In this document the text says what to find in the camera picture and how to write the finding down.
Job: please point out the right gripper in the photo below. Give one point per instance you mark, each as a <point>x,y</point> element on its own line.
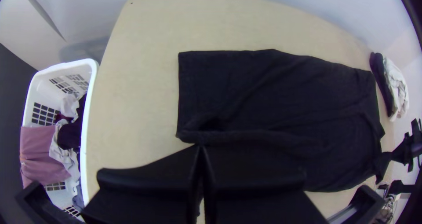
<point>402,153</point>

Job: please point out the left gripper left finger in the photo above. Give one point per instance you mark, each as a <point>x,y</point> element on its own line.
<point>148,191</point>

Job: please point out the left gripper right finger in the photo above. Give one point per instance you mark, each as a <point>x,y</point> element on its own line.
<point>257,204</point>

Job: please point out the black t-shirt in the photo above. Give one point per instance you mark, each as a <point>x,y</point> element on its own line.
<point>263,95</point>

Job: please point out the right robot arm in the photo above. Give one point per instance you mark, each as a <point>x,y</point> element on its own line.
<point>417,144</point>

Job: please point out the pile of folded clothes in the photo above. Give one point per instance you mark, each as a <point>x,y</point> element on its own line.
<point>394,85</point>

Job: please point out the heap of clothes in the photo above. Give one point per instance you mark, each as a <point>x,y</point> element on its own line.
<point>43,151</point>

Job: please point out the white laundry basket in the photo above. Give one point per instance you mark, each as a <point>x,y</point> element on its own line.
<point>59,75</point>

